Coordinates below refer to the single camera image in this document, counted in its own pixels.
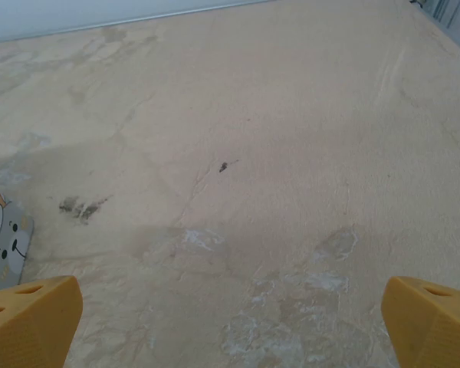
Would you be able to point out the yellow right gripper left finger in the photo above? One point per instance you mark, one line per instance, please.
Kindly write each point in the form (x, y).
(27, 326)

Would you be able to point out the cartoon bear gift box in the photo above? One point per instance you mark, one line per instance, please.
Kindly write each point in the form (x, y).
(7, 245)

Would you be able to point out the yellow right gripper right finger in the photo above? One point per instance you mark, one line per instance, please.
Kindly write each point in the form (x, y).
(433, 329)

